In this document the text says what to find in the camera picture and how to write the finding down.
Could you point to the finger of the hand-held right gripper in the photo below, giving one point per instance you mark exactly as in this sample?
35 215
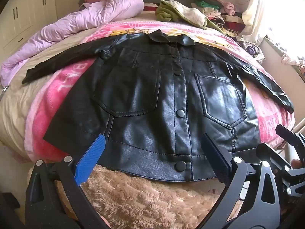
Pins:
274 153
292 137

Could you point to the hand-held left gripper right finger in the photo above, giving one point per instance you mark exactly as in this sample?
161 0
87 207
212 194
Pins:
215 155

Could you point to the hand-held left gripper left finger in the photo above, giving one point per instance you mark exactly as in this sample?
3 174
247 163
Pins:
91 156

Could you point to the black leather jacket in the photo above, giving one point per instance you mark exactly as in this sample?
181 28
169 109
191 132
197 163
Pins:
147 95

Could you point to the pile of folded clothes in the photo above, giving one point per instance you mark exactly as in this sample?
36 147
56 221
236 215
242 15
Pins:
215 9

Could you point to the person's right hand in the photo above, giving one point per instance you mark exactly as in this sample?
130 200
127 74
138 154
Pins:
296 164

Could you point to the person's left hand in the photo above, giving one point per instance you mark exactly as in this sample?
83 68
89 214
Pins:
106 224

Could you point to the pink printed blanket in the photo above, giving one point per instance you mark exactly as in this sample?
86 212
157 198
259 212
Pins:
59 114

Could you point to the fluffy beige rug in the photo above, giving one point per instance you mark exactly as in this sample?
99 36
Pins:
143 200

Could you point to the white floral cloth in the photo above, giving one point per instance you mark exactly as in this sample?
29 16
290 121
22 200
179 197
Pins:
289 57

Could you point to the beige bed sheet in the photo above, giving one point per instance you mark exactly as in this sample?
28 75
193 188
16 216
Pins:
14 107

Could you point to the purple floral cloth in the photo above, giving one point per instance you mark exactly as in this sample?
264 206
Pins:
252 51

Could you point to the cream curtain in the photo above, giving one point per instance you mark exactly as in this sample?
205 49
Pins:
255 12

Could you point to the lilac duvet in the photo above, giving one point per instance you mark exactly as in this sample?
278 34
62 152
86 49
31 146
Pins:
83 21

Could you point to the green and cream blanket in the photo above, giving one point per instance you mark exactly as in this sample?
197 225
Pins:
190 13

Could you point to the red and white pillow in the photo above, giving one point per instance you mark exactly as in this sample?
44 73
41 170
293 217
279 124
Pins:
151 6

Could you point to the white wardrobe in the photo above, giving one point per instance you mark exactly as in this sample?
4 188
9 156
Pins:
26 4

